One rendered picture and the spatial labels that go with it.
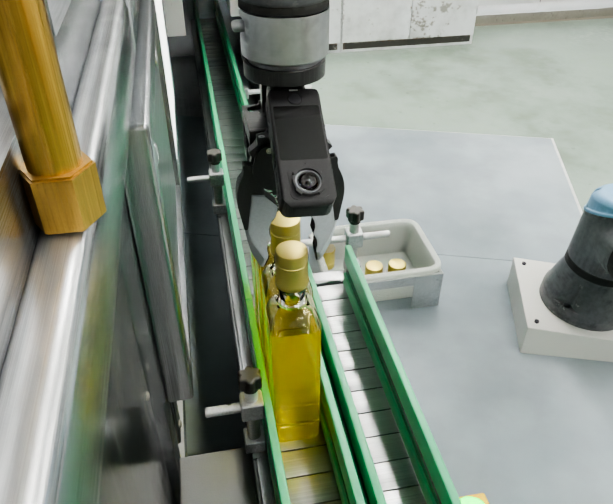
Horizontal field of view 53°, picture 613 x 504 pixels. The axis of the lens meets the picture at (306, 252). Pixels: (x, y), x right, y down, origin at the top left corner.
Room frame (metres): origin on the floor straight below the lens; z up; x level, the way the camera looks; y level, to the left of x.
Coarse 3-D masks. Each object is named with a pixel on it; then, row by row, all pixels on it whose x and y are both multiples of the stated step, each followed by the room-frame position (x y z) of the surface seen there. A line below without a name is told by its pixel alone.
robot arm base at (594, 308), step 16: (560, 272) 0.83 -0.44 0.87; (576, 272) 0.80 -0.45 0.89; (544, 288) 0.83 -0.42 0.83; (560, 288) 0.81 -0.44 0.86; (576, 288) 0.79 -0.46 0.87; (592, 288) 0.78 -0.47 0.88; (608, 288) 0.77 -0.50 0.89; (544, 304) 0.81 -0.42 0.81; (560, 304) 0.79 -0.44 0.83; (576, 304) 0.78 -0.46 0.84; (592, 304) 0.77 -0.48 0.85; (608, 304) 0.76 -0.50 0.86; (576, 320) 0.76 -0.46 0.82; (592, 320) 0.76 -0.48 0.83; (608, 320) 0.76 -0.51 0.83
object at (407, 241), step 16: (368, 224) 1.02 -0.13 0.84; (384, 224) 1.03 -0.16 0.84; (400, 224) 1.03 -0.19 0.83; (416, 224) 1.02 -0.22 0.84; (368, 240) 1.02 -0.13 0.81; (384, 240) 1.02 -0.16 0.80; (400, 240) 1.03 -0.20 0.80; (416, 240) 0.99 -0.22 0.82; (336, 256) 1.00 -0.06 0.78; (368, 256) 1.01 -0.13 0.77; (384, 256) 1.01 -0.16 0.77; (400, 256) 1.01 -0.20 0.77; (416, 256) 0.98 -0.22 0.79; (432, 256) 0.92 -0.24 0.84; (384, 272) 0.96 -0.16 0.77; (400, 272) 0.87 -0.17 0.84; (416, 272) 0.87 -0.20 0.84; (432, 272) 0.87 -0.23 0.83
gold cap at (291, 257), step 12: (276, 252) 0.50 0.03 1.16; (288, 252) 0.50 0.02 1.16; (300, 252) 0.50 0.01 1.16; (276, 264) 0.50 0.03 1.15; (288, 264) 0.49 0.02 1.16; (300, 264) 0.49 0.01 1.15; (276, 276) 0.50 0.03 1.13; (288, 276) 0.49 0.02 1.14; (300, 276) 0.49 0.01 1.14; (288, 288) 0.49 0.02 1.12; (300, 288) 0.49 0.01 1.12
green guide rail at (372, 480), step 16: (320, 304) 0.64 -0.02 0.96; (320, 320) 0.61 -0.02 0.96; (336, 352) 0.55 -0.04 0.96; (336, 368) 0.52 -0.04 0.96; (336, 384) 0.51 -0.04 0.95; (336, 400) 0.52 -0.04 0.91; (352, 400) 0.47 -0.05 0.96; (352, 416) 0.45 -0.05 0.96; (352, 432) 0.44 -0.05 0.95; (352, 448) 0.44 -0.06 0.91; (368, 448) 0.41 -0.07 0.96; (368, 464) 0.39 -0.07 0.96; (368, 480) 0.37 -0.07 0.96; (368, 496) 0.37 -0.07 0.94; (384, 496) 0.35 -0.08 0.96
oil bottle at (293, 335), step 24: (288, 312) 0.49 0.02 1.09; (312, 312) 0.49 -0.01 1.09; (288, 336) 0.47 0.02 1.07; (312, 336) 0.48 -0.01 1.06; (288, 360) 0.47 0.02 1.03; (312, 360) 0.48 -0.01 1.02; (288, 384) 0.47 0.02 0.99; (312, 384) 0.48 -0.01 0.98; (288, 408) 0.47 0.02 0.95; (312, 408) 0.48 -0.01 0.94; (288, 432) 0.47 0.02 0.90; (312, 432) 0.48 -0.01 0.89
